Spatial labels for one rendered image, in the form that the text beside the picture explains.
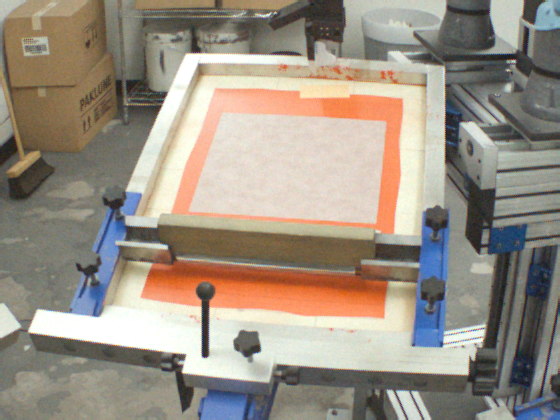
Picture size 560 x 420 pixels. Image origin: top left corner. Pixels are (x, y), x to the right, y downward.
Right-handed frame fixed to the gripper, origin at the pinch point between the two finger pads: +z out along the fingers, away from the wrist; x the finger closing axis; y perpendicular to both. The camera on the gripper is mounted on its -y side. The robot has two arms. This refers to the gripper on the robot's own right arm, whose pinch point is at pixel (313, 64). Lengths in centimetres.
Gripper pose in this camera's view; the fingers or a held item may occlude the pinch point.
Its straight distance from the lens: 193.6
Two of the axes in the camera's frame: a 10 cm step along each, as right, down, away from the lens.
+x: 1.5, -6.8, 7.1
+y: 9.9, 0.6, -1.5
